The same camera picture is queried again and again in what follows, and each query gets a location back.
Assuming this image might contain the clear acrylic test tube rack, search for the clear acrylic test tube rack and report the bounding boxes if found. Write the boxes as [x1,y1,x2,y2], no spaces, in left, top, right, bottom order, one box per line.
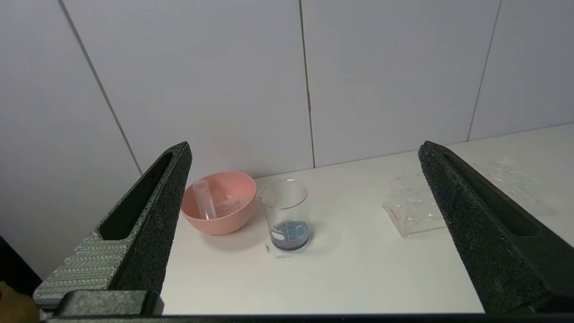
[383,157,543,238]

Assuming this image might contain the clear glass beaker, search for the clear glass beaker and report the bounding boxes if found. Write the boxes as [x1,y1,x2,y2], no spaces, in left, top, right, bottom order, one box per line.
[257,179,312,253]

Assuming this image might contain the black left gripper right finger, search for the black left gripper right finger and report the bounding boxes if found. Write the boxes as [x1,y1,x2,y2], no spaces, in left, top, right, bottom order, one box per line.
[418,141,574,314]

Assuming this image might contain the pink plastic bowl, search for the pink plastic bowl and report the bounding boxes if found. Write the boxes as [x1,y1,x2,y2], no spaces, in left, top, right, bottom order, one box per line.
[181,171,257,236]

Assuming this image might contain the test tube with blue pigment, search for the test tube with blue pigment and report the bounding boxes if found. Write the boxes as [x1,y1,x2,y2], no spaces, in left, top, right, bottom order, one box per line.
[193,179,217,220]

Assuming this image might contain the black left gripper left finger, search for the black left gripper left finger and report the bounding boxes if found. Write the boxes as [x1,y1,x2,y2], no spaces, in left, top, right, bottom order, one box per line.
[34,142,192,310]

